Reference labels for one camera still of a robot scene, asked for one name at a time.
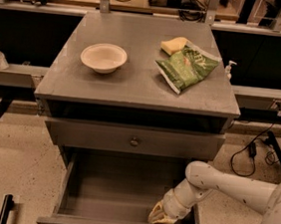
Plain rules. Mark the white bowl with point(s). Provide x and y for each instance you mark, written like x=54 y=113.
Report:
x=104 y=58

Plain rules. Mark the grey drawer cabinet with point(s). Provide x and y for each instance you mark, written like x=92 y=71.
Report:
x=136 y=94

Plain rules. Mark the yellow sponge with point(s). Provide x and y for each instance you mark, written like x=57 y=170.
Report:
x=174 y=45

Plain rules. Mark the grey top drawer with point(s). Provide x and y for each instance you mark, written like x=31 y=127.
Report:
x=134 y=139

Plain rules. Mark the white pump bottle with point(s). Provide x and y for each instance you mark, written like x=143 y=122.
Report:
x=228 y=69

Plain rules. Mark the grey drawer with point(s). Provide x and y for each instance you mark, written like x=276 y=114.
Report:
x=134 y=139
x=102 y=187

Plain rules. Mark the green chip bag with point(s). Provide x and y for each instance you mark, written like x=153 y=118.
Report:
x=187 y=67

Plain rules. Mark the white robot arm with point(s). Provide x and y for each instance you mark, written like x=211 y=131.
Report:
x=200 y=178

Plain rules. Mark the black object on floor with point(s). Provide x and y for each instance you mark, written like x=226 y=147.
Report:
x=6 y=208

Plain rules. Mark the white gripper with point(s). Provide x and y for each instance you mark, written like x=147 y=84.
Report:
x=172 y=208

